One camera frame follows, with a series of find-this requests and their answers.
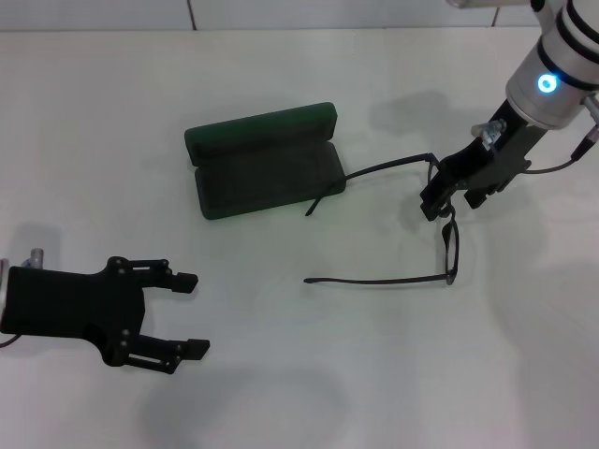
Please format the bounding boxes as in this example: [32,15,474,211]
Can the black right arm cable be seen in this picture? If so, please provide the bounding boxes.
[471,93,599,175]

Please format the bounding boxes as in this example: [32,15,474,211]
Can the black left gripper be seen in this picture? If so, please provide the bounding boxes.
[7,255,212,376]

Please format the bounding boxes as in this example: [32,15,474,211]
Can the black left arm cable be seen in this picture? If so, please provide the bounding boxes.
[0,247,46,348]

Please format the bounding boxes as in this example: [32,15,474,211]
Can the black glasses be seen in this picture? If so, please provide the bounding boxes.
[303,152,462,287]

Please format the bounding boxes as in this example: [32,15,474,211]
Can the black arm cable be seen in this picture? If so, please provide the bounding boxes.
[0,247,46,348]
[471,93,599,175]

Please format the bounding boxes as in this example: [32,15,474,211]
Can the green glasses case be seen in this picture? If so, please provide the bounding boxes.
[183,101,348,221]

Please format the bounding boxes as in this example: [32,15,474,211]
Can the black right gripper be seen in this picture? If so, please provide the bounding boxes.
[419,100,545,221]

